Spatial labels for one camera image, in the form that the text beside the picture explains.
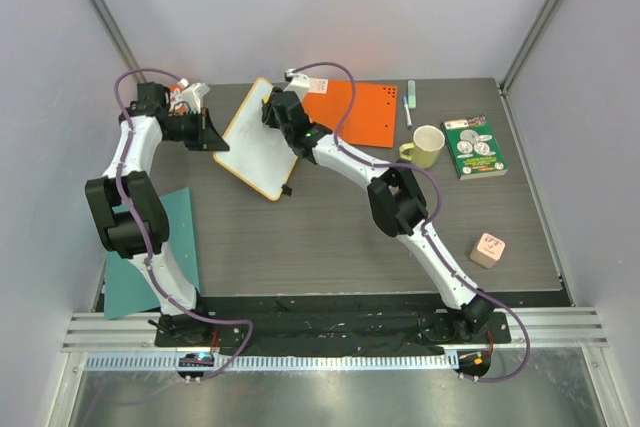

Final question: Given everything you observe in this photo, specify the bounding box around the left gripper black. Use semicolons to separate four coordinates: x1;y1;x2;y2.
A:
166;108;231;152

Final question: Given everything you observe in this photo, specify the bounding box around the whiteboard with yellow frame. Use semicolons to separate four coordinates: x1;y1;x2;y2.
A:
213;77;297;202

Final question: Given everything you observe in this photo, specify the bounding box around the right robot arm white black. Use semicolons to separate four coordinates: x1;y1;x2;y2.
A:
262;88;494;342

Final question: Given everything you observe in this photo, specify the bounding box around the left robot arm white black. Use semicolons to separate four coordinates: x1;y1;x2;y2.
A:
84;79;229;346

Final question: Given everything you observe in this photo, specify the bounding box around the blue whiteboard marker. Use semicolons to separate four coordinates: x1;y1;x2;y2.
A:
402;96;413;130

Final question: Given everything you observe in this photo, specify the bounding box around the orange paperback book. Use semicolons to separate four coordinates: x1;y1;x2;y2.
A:
170;82;209;104

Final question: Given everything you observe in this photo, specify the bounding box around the orange notebook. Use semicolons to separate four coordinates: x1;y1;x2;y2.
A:
302;78;398;148

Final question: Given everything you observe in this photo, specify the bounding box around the pale yellow mug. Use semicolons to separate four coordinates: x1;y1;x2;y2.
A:
399;125;445;169

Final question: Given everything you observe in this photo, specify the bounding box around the teal mat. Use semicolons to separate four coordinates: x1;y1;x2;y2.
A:
104;188;200;319

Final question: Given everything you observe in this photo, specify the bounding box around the green coin book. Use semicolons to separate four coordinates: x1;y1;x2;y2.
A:
440;114;508;180

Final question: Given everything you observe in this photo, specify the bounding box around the pink wooden block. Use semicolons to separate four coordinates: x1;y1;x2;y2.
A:
469;233;506;269

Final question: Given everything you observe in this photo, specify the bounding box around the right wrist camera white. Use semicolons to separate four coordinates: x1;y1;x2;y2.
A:
284;69;311;100

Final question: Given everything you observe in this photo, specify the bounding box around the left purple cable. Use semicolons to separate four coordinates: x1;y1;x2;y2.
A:
114;67;255;381

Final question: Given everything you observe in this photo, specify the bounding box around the purple cable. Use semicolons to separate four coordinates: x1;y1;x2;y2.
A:
287;61;532;384
114;67;255;381

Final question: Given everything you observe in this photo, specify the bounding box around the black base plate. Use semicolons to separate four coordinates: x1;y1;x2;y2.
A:
155;293;512;358

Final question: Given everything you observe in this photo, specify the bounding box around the left aluminium corner post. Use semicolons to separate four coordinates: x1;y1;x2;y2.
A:
87;0;140;71

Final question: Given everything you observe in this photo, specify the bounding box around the aluminium corner post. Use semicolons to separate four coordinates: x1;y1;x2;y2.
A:
499;0;563;96
87;0;140;71

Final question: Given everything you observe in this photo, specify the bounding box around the white slotted cable duct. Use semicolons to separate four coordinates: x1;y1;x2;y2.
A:
85;351;459;372

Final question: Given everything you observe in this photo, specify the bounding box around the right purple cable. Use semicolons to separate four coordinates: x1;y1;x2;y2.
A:
287;61;532;384

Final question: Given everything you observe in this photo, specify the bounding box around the right aluminium corner post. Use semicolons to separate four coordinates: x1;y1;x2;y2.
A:
499;0;563;96

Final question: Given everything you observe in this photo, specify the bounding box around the aluminium front rail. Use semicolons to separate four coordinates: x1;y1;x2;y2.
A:
62;307;608;352

